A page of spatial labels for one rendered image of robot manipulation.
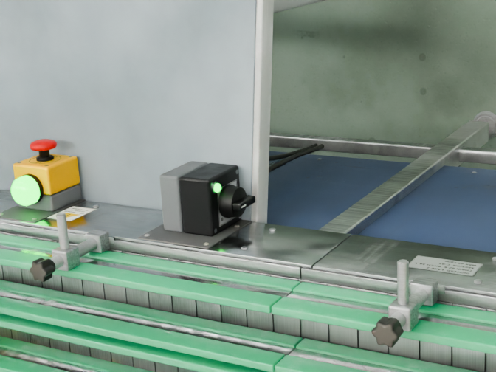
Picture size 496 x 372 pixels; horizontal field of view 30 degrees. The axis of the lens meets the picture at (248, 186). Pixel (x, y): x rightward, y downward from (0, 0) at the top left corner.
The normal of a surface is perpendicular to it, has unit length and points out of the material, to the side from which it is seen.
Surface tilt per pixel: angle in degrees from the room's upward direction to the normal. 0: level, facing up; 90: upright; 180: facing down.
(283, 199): 90
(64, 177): 90
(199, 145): 0
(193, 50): 0
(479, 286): 90
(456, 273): 90
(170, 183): 0
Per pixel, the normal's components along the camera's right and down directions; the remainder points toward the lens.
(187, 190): -0.49, 0.27
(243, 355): -0.06, -0.96
